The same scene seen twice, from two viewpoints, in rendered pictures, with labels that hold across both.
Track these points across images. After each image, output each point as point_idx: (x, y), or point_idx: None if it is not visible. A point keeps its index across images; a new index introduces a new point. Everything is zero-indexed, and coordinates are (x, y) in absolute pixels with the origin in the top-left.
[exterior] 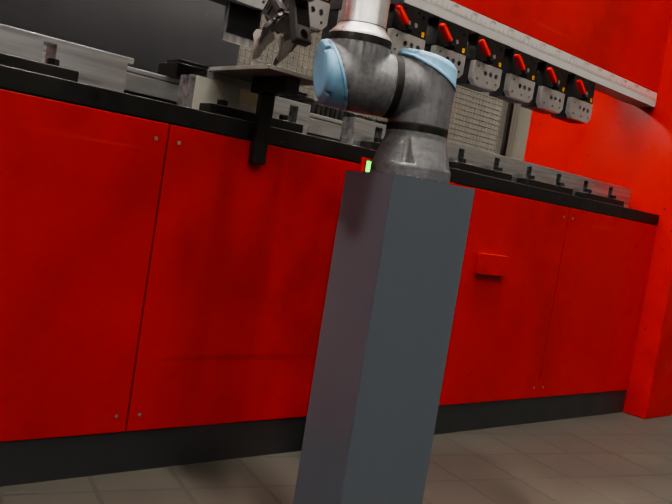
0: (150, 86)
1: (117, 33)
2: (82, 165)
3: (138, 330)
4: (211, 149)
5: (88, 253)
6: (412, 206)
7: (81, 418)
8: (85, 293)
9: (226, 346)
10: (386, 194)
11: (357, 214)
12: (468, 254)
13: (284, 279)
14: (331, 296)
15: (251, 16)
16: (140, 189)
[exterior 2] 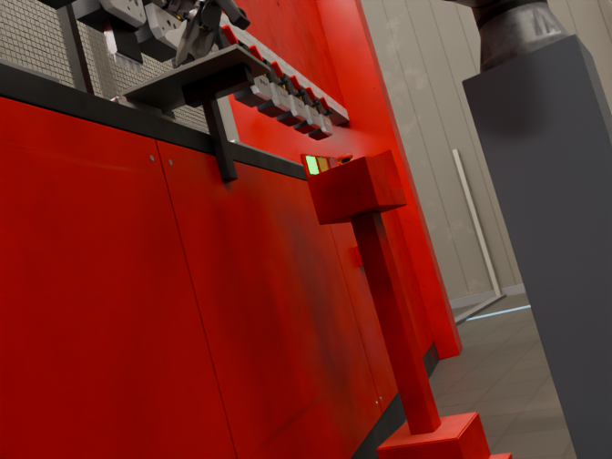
0: None
1: None
2: (104, 204)
3: (227, 423)
4: (194, 168)
5: (152, 332)
6: (590, 70)
7: None
8: (169, 394)
9: (286, 407)
10: (574, 59)
11: (522, 110)
12: (351, 249)
13: (287, 310)
14: (521, 220)
15: (129, 35)
16: (163, 229)
